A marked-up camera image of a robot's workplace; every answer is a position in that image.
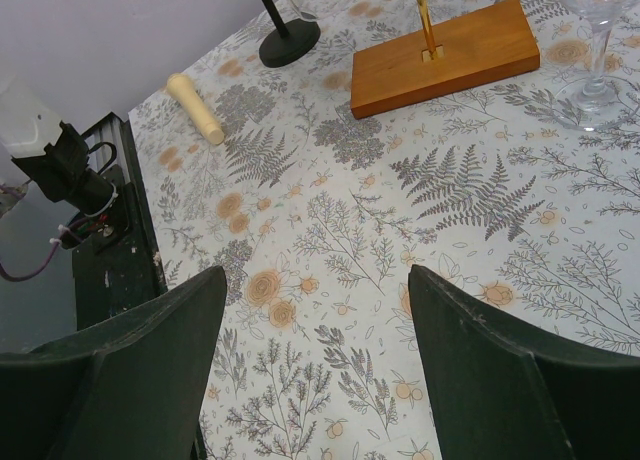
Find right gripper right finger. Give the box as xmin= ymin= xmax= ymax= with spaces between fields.
xmin=408 ymin=265 xmax=639 ymax=459

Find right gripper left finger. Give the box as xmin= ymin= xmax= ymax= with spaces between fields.
xmin=1 ymin=266 xmax=227 ymax=459

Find ribbed clear wine glass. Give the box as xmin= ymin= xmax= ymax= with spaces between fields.
xmin=272 ymin=0 xmax=319 ymax=24

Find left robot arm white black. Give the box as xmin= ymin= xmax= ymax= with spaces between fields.
xmin=1 ymin=72 xmax=117 ymax=218

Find floral patterned table mat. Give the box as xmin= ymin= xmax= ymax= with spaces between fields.
xmin=129 ymin=0 xmax=639 ymax=459

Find wooden pestle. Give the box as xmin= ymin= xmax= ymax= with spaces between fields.
xmin=166 ymin=73 xmax=225 ymax=145

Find microphone on black stand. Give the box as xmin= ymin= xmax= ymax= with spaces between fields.
xmin=259 ymin=0 xmax=321 ymax=68

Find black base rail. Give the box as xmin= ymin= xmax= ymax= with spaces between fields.
xmin=72 ymin=113 xmax=167 ymax=331

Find gold wire wine glass rack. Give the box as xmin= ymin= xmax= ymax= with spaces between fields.
xmin=350 ymin=0 xmax=541 ymax=119

